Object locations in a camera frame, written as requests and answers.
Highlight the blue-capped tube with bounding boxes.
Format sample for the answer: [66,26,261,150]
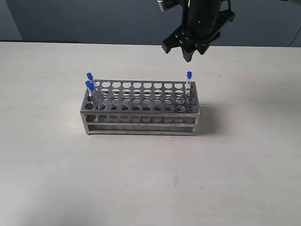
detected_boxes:
[85,81,95,101]
[185,71,192,97]
[87,72,95,84]

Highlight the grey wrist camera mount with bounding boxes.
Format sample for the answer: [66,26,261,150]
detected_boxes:
[157,0,179,12]

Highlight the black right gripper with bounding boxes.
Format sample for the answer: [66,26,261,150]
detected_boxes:
[162,0,235,63]

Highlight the stainless steel test tube rack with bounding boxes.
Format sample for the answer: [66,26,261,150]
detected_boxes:
[80,80,201,136]

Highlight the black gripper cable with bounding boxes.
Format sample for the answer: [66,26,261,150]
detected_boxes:
[220,0,236,23]

